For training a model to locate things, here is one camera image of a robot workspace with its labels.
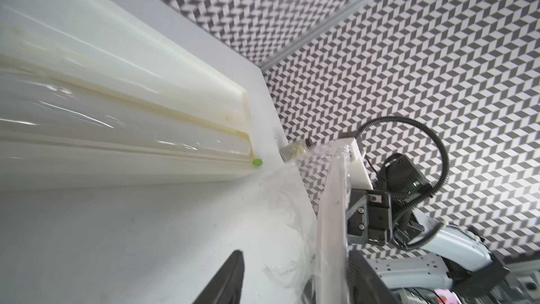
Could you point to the white plate with orange pattern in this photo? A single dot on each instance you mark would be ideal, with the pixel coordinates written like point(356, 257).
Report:
point(331, 258)

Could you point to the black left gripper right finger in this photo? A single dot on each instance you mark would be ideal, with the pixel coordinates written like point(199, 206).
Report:
point(365, 286)

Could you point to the cream plastic wrap dispenser box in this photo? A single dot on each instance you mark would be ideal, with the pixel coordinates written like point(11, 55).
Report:
point(93, 97)

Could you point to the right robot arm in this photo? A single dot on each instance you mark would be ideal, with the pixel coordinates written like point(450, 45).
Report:
point(456, 260)

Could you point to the clear plastic wrap sheet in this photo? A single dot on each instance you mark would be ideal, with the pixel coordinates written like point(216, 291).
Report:
point(282, 268)

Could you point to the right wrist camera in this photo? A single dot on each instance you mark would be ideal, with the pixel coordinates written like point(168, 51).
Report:
point(359, 177)

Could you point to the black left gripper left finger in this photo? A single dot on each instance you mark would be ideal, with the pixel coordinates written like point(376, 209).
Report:
point(226, 286)

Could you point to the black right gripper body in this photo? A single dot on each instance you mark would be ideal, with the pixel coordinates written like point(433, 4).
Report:
point(370, 215)

